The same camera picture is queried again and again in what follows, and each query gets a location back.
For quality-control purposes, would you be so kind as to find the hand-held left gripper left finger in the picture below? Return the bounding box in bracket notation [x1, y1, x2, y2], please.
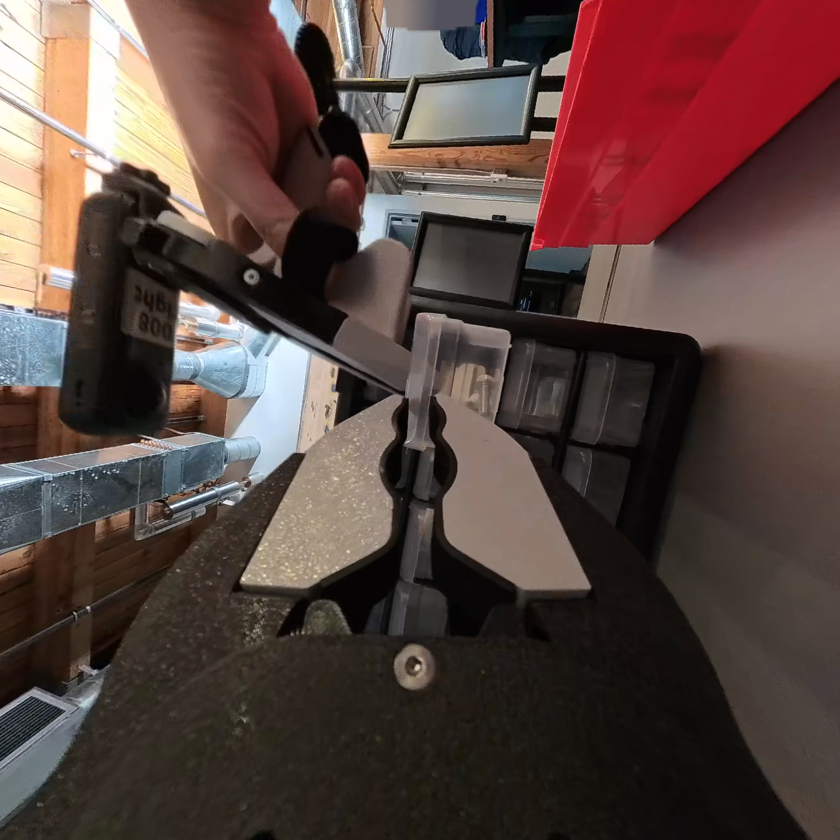
[237, 394, 401, 598]

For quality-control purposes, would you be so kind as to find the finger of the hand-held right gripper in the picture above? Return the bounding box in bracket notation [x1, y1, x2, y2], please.
[315, 315, 412, 395]
[326, 237, 416, 353]

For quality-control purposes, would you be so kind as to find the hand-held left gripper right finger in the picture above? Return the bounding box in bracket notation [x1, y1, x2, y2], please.
[431, 394, 594, 601]

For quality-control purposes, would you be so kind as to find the clear plastic drawer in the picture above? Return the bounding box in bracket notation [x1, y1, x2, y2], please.
[388, 313, 513, 637]

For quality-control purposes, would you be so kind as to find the black drawer cabinet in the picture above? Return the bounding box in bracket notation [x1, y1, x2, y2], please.
[335, 296, 703, 559]

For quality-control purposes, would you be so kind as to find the red plastic bin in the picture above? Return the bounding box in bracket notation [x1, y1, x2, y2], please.
[532, 0, 840, 250]

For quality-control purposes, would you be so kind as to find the person's right hand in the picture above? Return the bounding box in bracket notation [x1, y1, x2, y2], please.
[125, 0, 368, 257]

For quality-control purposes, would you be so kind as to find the dark panel on stand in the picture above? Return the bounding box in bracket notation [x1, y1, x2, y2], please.
[410, 210, 535, 312]
[392, 63, 542, 148]

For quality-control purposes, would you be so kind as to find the wooden ceiling beam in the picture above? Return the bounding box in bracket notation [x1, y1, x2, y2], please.
[361, 132, 552, 181]

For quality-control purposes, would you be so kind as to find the black round ribbed disc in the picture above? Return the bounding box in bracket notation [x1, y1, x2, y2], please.
[296, 20, 345, 119]

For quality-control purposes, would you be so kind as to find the white vent unit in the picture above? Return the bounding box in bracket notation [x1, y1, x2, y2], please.
[0, 683, 103, 815]

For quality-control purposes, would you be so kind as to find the metal air duct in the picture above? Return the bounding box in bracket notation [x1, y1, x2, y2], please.
[0, 431, 261, 552]
[0, 305, 270, 401]

